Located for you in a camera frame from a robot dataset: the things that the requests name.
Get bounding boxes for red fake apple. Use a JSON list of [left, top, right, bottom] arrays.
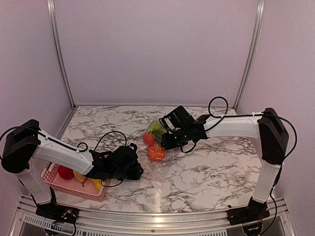
[[58, 166, 74, 180]]

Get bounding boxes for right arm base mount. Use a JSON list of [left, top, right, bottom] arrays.
[[227, 207, 270, 225]]

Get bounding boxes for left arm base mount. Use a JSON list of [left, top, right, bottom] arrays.
[[35, 205, 79, 224]]

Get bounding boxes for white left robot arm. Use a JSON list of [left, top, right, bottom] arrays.
[[0, 119, 143, 219]]

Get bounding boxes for beige fake bread ball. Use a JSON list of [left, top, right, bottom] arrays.
[[73, 170, 87, 183]]

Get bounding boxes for right aluminium frame post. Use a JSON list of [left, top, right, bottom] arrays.
[[233, 0, 265, 111]]

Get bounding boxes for clear zip top bag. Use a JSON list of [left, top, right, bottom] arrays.
[[136, 120, 182, 181]]

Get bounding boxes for yellow fake lemon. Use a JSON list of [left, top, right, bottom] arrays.
[[92, 179, 102, 192]]

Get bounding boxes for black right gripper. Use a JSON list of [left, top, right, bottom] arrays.
[[160, 127, 190, 150]]

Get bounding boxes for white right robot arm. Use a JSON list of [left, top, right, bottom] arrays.
[[161, 106, 289, 220]]

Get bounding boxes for pink perforated plastic basket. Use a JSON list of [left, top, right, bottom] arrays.
[[41, 164, 106, 202]]

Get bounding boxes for aluminium frame post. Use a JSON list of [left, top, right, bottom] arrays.
[[233, 0, 265, 111], [47, 0, 76, 109]]

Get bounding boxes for red orange fake tomato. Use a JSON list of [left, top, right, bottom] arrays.
[[143, 131, 156, 146]]

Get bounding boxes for orange fake fruit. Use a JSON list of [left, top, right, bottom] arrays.
[[147, 144, 165, 162]]

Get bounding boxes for left aluminium frame post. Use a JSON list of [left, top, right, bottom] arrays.
[[47, 0, 76, 109]]

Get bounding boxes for front aluminium rail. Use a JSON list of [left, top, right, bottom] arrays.
[[9, 201, 296, 236]]

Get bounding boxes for light green fake pear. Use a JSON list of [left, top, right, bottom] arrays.
[[149, 120, 162, 132]]

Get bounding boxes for dark green fake avocado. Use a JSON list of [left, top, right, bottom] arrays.
[[152, 129, 167, 143]]

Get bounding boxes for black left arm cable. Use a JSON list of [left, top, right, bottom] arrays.
[[94, 131, 128, 187]]

